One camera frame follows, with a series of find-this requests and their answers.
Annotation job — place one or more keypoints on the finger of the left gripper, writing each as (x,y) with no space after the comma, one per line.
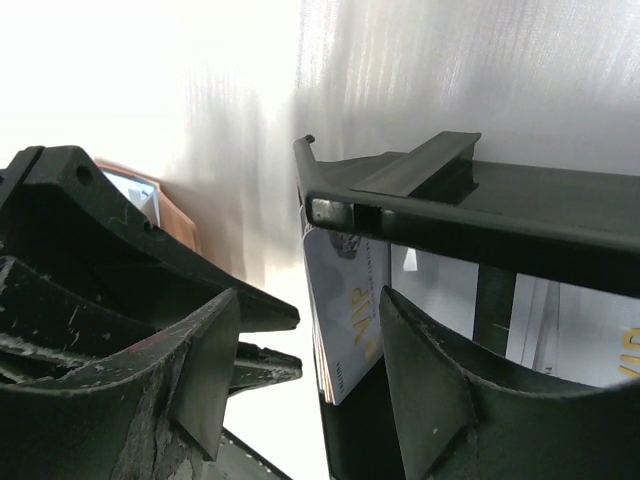
(65,220)
(48,324)

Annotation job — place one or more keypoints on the brown leather card holder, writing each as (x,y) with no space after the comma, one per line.
(173,220)

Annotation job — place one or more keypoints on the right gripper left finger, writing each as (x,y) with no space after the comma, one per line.
(137,414)

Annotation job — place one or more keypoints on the black plastic card box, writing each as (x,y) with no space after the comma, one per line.
(537,265)

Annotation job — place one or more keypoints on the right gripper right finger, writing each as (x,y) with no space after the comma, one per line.
(463,412)

